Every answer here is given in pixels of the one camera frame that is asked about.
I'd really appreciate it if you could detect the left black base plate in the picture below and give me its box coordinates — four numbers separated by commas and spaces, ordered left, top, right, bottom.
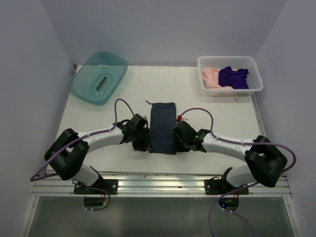
74, 179, 119, 195

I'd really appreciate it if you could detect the purple towel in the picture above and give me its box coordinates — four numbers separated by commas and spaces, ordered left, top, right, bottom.
218, 66, 249, 89

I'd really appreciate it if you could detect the teal plastic tub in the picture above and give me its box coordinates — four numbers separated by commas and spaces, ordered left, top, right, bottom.
68, 52, 128, 105

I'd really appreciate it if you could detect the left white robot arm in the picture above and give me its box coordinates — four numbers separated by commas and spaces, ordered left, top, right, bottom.
44, 114, 151, 194

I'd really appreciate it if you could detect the white plastic basket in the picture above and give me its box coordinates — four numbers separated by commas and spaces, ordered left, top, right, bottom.
197, 56, 264, 97

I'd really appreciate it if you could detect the pink towel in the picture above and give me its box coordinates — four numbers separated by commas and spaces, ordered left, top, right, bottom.
201, 68, 233, 90

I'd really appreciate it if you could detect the aluminium mounting rail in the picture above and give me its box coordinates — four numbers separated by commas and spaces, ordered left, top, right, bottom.
32, 172, 292, 198

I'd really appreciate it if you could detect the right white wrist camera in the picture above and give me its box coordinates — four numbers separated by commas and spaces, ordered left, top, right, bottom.
176, 115, 188, 122

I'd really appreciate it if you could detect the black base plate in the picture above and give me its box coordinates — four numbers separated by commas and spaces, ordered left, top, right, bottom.
204, 167, 245, 195
74, 179, 119, 195

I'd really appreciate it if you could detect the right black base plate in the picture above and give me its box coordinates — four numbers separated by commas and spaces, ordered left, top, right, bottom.
204, 167, 245, 195

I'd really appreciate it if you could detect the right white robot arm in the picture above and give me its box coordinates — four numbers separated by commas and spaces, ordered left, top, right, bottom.
172, 121, 287, 194

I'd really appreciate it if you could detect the dark navy blue towel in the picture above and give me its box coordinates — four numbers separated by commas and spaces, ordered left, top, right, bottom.
146, 100, 176, 155

